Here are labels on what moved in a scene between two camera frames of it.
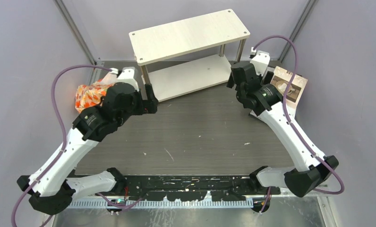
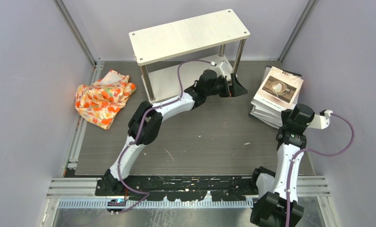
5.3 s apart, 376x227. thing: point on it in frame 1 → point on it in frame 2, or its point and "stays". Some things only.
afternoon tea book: x=280 y=79 stays
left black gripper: x=149 y=106 → x=237 y=90
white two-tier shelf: x=190 y=55 stays
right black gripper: x=260 y=78 → x=284 y=115
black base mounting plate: x=189 y=187 stays
